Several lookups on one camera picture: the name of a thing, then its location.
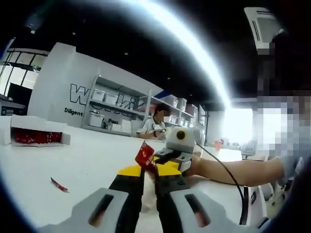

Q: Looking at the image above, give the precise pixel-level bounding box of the row of red coffee packets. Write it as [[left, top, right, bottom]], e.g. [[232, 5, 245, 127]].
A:
[[12, 128, 63, 144]]

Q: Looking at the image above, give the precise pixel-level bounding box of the person's right hand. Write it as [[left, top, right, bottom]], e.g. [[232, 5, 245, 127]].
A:
[[188, 155, 209, 178]]

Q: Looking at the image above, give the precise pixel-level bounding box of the red coffee pouch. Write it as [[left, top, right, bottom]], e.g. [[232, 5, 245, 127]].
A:
[[135, 140, 158, 185]]

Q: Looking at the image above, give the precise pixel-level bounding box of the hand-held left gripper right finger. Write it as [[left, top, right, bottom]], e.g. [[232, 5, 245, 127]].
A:
[[153, 162, 258, 233]]

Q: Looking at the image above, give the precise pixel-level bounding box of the person's light blue shirt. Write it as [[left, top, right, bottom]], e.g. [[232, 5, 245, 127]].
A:
[[257, 155, 307, 233]]

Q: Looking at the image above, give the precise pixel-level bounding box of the grey metal shelving rack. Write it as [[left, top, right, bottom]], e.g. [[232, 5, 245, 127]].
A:
[[81, 72, 207, 136]]

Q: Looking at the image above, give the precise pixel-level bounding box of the long ceiling light strip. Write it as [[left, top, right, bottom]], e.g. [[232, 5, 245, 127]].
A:
[[150, 0, 236, 110]]

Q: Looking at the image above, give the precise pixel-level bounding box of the black stand with screen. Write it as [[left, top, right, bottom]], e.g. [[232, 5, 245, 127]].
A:
[[198, 104, 211, 146]]

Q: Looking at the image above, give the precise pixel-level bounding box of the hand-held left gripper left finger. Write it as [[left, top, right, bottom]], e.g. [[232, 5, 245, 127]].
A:
[[38, 165, 144, 233]]

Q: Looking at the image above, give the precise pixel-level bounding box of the torn red pouch strip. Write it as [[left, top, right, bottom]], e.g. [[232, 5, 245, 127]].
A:
[[50, 177, 69, 193]]

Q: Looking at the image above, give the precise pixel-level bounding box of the ceiling air conditioner unit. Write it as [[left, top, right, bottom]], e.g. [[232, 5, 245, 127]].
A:
[[243, 6, 285, 51]]

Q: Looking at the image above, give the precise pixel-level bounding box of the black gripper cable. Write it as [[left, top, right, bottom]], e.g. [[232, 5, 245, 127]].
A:
[[196, 143, 245, 220]]

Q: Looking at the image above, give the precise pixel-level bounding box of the grey counter with label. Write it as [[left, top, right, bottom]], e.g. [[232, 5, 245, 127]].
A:
[[0, 94, 27, 117]]

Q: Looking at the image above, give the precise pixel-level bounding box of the dark screen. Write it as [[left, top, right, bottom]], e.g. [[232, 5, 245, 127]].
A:
[[8, 82, 34, 105]]

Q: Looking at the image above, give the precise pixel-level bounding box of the row of white storage bins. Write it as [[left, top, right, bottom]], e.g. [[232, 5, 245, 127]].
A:
[[89, 88, 197, 132]]

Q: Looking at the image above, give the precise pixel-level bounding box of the white panel with black label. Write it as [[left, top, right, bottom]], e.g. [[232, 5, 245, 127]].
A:
[[242, 184, 269, 219]]

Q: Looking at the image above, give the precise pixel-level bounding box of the grey office chair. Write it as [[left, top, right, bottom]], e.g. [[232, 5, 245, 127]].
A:
[[240, 140, 258, 160]]

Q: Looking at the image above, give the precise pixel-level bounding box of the white cardboard box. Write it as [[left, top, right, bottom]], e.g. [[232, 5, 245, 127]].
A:
[[4, 114, 71, 147]]

